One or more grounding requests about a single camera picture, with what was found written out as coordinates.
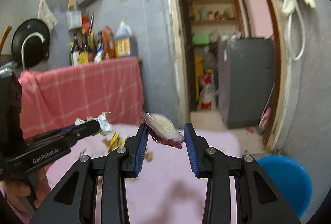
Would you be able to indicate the red white rice bag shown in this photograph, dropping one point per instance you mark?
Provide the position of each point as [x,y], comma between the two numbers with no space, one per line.
[207,96]

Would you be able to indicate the wooden shelf unit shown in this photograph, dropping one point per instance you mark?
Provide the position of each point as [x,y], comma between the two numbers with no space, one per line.
[218,18]

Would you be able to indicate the red plaid cloth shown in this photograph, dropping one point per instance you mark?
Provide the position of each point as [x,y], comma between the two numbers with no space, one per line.
[56,98]

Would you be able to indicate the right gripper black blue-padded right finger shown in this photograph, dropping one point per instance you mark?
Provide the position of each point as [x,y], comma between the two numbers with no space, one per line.
[258,200]

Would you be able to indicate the black wok pan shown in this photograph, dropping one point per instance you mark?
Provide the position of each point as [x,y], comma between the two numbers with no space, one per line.
[30,43]

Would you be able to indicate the large brown oil jug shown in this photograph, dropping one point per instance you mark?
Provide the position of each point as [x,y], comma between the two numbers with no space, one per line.
[125,42]

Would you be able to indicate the orange sauce bottle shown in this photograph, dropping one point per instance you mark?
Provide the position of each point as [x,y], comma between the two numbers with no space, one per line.
[108,49]

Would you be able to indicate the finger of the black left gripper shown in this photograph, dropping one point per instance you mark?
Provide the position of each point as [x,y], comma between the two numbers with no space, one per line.
[85,129]

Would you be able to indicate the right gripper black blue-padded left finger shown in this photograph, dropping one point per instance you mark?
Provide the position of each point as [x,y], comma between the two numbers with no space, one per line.
[73,199]

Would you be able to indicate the blue plastic bucket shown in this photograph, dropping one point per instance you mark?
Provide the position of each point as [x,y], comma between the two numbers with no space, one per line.
[291,178]

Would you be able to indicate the green box on shelf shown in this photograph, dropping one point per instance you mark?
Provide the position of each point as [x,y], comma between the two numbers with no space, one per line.
[200,39]

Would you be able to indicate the purple cabbage leaf scrap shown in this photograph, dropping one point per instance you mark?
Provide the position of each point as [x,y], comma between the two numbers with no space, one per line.
[162,130]

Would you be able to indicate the dark sauce bottle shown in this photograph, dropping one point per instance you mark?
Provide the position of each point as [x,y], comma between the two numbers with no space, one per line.
[75,51]

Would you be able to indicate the person's left hand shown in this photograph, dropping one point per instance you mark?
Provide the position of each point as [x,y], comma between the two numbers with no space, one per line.
[16,190]

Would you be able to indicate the grey refrigerator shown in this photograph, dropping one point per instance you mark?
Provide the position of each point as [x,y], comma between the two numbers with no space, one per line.
[246,80]

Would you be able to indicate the white wrapper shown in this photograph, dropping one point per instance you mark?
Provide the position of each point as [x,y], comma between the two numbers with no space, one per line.
[105,127]

